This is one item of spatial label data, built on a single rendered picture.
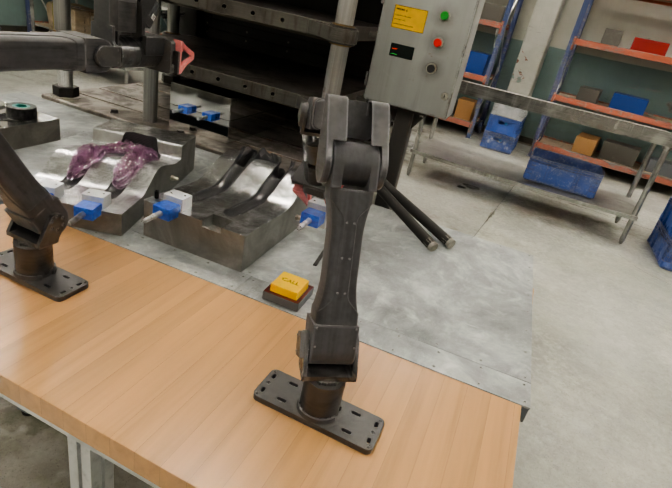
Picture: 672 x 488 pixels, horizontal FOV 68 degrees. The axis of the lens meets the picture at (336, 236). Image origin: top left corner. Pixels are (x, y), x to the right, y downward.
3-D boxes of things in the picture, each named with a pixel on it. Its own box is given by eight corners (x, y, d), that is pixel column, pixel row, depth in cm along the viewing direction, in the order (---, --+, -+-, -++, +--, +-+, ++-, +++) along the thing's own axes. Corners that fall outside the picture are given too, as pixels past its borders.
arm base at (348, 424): (279, 334, 79) (256, 358, 73) (396, 386, 73) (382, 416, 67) (273, 372, 82) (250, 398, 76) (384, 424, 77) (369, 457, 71)
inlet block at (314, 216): (307, 243, 103) (312, 219, 101) (286, 236, 104) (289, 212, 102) (329, 224, 114) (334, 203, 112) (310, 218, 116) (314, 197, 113)
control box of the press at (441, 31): (372, 369, 209) (481, -11, 146) (307, 343, 217) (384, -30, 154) (386, 342, 228) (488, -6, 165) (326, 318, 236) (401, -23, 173)
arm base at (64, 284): (11, 215, 96) (-26, 226, 90) (89, 250, 90) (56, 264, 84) (15, 250, 99) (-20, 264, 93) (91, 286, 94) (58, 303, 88)
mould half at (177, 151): (121, 236, 112) (121, 191, 107) (7, 213, 111) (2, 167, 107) (193, 169, 157) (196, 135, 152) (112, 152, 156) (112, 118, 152)
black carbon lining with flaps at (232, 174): (235, 226, 112) (239, 187, 107) (175, 205, 115) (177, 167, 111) (299, 186, 142) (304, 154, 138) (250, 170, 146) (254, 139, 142)
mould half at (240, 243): (240, 272, 108) (247, 217, 102) (143, 235, 114) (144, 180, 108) (326, 205, 151) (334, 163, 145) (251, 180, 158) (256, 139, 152)
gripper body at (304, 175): (303, 166, 108) (301, 140, 103) (346, 179, 106) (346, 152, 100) (290, 185, 105) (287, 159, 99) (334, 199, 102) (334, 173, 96)
